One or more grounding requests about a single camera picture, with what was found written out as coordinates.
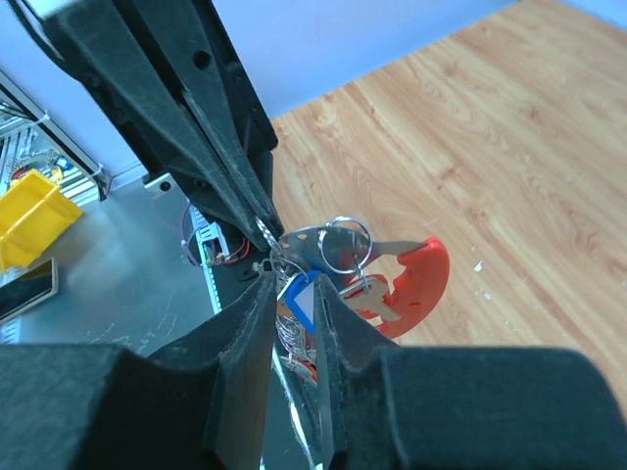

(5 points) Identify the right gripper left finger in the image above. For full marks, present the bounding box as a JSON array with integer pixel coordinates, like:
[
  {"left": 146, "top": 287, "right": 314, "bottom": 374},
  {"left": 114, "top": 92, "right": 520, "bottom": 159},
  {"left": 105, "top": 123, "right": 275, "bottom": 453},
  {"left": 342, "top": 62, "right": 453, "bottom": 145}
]
[{"left": 1, "top": 273, "right": 277, "bottom": 469}]

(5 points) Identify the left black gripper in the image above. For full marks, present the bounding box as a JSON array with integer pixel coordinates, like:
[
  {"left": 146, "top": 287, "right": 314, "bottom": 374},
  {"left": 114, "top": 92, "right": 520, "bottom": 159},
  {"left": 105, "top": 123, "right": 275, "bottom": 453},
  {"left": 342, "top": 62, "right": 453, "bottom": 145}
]
[{"left": 41, "top": 0, "right": 285, "bottom": 254}]

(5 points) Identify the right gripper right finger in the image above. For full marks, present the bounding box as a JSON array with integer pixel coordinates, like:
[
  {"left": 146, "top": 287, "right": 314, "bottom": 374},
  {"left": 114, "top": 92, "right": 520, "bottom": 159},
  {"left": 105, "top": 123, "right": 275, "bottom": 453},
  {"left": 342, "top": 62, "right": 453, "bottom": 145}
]
[{"left": 313, "top": 277, "right": 626, "bottom": 469}]

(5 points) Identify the silver key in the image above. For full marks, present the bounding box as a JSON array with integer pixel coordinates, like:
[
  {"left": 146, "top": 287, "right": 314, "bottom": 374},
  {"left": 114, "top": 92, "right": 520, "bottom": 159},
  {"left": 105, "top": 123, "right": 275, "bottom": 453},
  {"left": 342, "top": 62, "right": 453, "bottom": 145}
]
[{"left": 340, "top": 275, "right": 401, "bottom": 321}]

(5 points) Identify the blue key tag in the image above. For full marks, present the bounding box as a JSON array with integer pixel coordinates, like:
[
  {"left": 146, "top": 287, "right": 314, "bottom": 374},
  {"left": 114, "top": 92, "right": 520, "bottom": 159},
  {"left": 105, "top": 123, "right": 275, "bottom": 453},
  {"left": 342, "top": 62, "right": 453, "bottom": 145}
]
[{"left": 284, "top": 270, "right": 321, "bottom": 335}]

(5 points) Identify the yellow plastic bin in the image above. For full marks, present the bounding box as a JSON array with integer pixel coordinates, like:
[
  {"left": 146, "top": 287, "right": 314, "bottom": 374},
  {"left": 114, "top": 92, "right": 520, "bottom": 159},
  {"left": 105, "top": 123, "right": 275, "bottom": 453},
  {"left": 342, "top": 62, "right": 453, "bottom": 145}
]
[{"left": 1, "top": 169, "right": 83, "bottom": 274}]

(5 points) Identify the smartphone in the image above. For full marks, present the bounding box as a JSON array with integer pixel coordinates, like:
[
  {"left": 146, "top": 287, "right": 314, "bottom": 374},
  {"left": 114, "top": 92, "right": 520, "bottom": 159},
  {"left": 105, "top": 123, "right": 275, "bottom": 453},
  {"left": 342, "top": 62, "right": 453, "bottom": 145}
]
[{"left": 1, "top": 258, "right": 59, "bottom": 324}]

